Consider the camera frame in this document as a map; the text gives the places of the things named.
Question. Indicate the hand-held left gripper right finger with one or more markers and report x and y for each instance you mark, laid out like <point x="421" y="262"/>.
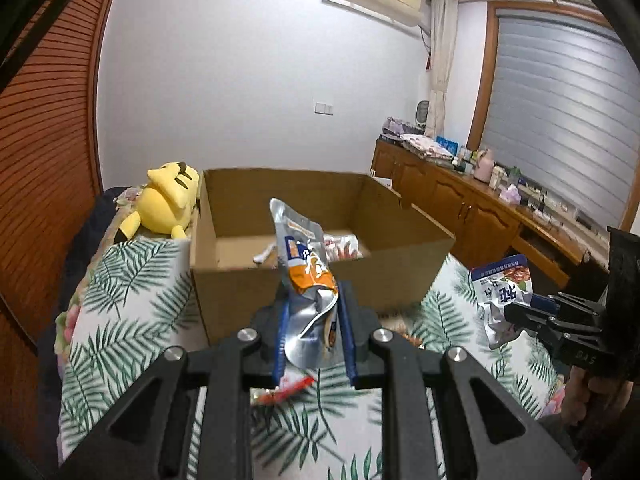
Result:
<point x="346" y="332"/>

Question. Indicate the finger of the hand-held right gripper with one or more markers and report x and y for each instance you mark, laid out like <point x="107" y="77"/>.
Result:
<point x="525" y="319"/>
<point x="575" y="304"/>

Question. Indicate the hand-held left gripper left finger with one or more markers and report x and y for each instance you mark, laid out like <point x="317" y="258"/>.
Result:
<point x="281" y="340"/>

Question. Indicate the white blue snack packet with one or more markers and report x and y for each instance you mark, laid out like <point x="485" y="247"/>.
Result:
<point x="495" y="290"/>

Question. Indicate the brown cardboard box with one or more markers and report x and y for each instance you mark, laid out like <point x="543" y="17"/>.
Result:
<point x="250" y="300"/>

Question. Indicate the silver orange snack packet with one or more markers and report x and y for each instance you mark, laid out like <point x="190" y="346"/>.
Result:
<point x="307" y="270"/>

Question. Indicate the person's right hand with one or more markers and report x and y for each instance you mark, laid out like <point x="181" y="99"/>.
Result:
<point x="595" y="400"/>

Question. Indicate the brown red snack packet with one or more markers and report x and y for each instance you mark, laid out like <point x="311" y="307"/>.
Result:
<point x="285" y="391"/>

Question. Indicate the large white red-label snack packet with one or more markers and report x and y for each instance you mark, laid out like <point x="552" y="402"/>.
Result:
<point x="342" y="247"/>

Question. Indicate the pink tissue box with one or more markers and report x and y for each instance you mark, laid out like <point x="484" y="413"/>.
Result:
<point x="510" y="195"/>

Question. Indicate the green bottle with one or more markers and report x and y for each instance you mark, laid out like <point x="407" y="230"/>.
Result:
<point x="513" y="177"/>

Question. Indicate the wooden cabinet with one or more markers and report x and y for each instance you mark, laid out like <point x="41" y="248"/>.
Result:
<point x="450" y="200"/>

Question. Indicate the pink thermos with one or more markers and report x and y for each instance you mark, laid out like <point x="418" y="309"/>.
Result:
<point x="484" y="166"/>

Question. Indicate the green leaf print cloth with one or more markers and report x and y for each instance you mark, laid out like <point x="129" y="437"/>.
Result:
<point x="125" y="310"/>

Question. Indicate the yellow plush toy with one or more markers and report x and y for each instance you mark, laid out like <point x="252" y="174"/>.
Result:
<point x="160" y="200"/>

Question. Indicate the small blue box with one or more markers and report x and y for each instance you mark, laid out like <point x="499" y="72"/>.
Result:
<point x="446" y="144"/>

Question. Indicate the folded floral cloth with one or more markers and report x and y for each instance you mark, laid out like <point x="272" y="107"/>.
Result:
<point x="425" y="146"/>

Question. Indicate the floral blanket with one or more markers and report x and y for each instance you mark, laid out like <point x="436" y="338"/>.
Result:
<point x="75" y="300"/>

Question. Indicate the purple wrapped pack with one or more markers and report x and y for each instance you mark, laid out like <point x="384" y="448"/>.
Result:
<point x="400" y="127"/>

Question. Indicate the small white fan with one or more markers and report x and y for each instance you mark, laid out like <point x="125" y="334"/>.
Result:
<point x="422" y="112"/>

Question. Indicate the cream curtain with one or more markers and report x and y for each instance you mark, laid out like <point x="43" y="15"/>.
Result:
<point x="440" y="60"/>

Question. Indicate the wooden louvered wardrobe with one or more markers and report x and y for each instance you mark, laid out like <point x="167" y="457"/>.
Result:
<point x="45" y="160"/>

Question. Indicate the white wall switch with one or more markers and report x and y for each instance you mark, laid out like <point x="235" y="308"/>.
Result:
<point x="324" y="108"/>

